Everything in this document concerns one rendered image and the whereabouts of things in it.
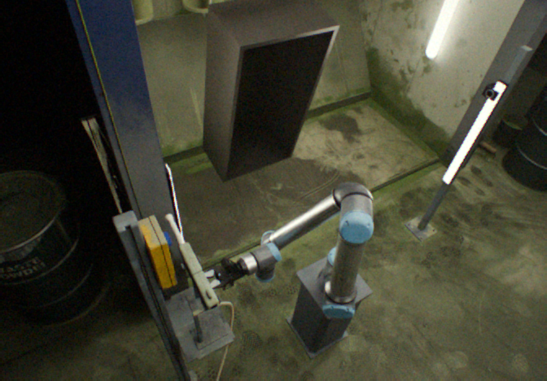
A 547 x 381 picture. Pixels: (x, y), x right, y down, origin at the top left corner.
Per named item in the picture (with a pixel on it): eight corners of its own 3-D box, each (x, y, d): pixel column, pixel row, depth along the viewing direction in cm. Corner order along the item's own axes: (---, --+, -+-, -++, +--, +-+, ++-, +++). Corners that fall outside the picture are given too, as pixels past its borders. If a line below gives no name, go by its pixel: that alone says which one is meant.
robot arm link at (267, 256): (282, 264, 168) (283, 252, 160) (257, 277, 163) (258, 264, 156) (271, 249, 173) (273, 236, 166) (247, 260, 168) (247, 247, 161)
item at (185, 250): (221, 323, 156) (219, 299, 140) (211, 329, 155) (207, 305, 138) (178, 238, 184) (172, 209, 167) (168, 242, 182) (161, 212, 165)
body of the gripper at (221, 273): (221, 292, 157) (247, 279, 161) (220, 282, 150) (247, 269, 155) (213, 278, 161) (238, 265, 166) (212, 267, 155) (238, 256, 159)
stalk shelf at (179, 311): (162, 304, 177) (162, 302, 175) (206, 283, 185) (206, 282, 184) (188, 364, 159) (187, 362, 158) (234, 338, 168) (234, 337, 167)
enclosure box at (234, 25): (202, 147, 288) (208, 3, 189) (269, 125, 312) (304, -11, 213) (222, 182, 274) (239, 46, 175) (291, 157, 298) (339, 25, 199)
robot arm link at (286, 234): (357, 164, 144) (256, 234, 187) (356, 188, 135) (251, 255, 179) (378, 180, 148) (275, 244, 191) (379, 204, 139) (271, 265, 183)
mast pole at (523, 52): (416, 227, 316) (519, 46, 197) (420, 225, 318) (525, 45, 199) (420, 231, 313) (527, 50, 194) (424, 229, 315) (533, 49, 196)
